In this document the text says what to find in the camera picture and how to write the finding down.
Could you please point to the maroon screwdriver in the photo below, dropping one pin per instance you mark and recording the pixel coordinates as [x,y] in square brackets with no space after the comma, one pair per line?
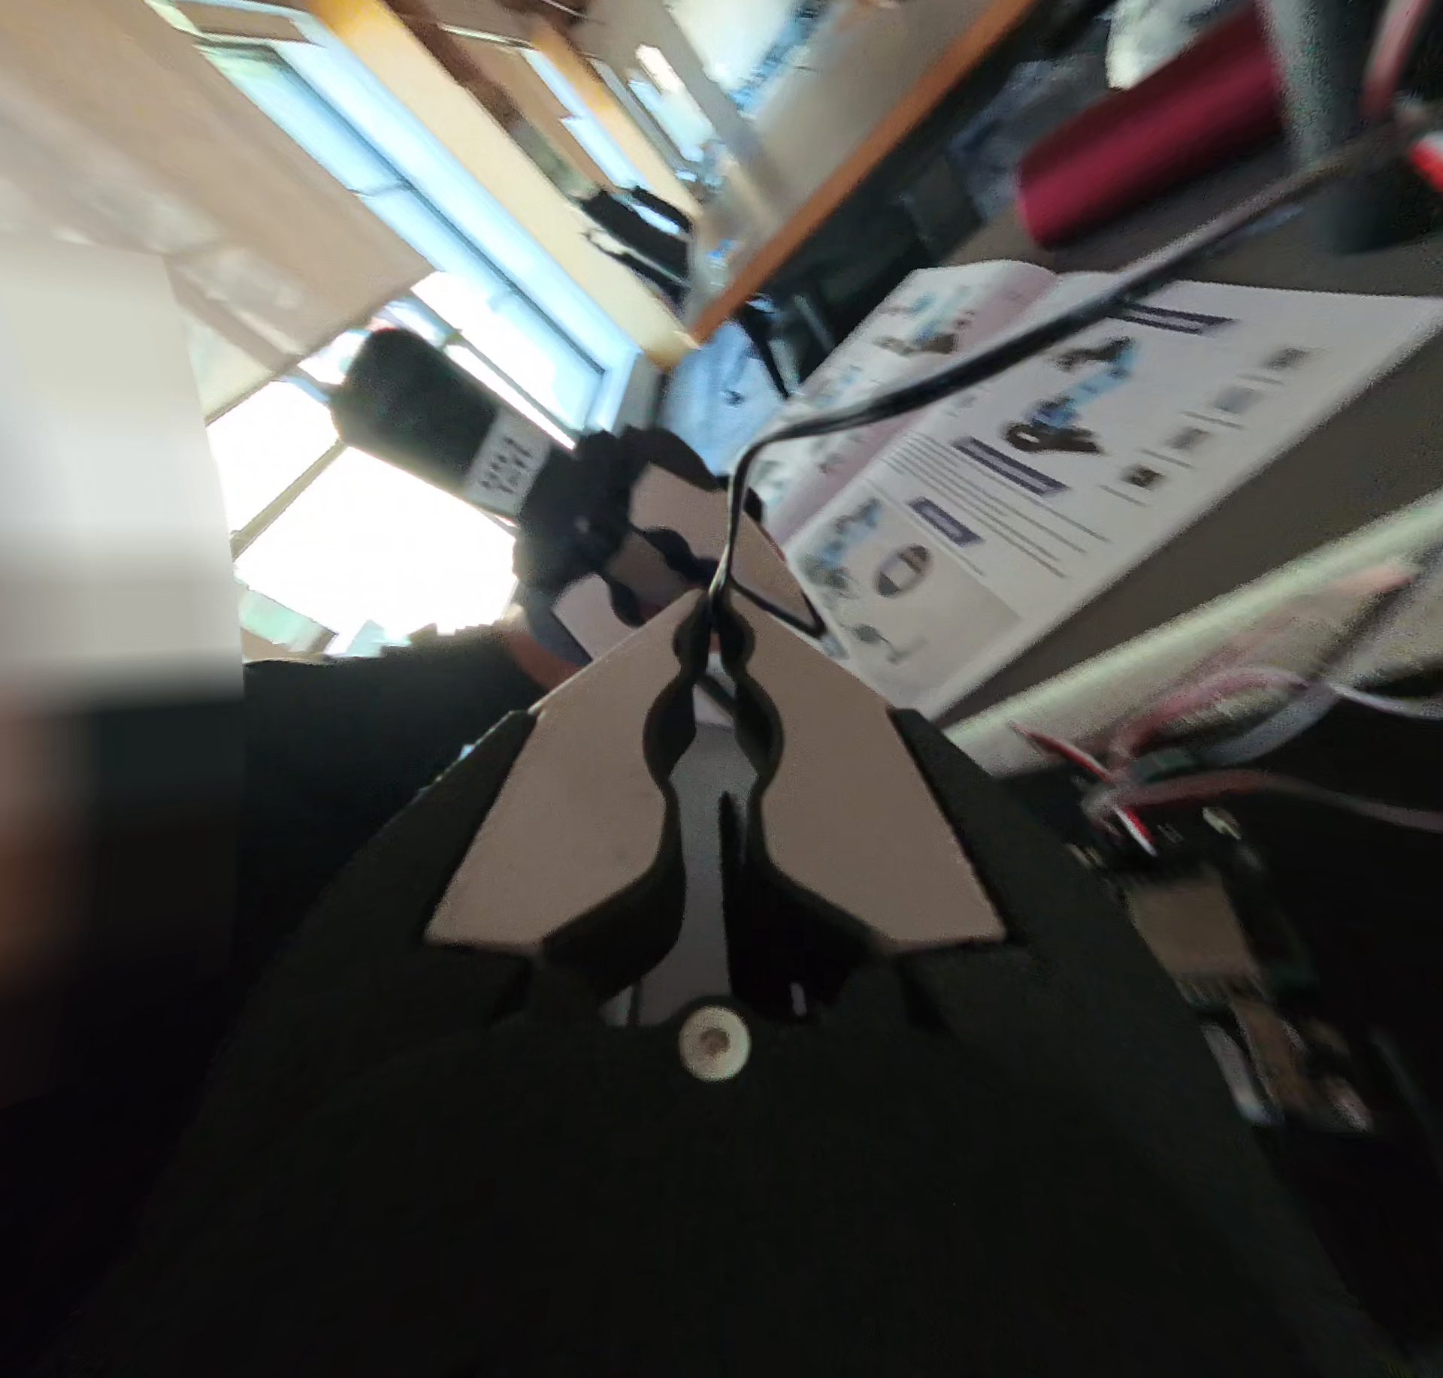
[1149,126]

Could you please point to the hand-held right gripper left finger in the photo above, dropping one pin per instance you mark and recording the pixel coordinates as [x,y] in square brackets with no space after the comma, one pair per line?
[552,826]

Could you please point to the crumpled clear plastic bag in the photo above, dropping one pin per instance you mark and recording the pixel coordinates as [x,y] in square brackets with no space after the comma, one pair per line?
[1171,14]

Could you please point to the white instruction manual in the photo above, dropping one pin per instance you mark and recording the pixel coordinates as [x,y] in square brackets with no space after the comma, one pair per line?
[1183,476]

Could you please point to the wood-edged background table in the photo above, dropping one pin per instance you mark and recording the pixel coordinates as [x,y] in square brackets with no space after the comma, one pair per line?
[902,60]

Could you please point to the green control board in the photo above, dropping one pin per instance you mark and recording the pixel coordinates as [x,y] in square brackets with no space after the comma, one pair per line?
[1217,950]

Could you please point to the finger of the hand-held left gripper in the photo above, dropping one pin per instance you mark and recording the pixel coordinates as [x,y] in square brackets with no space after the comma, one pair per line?
[682,511]
[636,583]

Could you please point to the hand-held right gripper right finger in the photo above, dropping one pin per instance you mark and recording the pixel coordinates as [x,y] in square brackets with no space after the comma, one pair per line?
[868,826]

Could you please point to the bright window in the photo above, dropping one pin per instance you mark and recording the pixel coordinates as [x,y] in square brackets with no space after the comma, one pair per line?
[371,543]

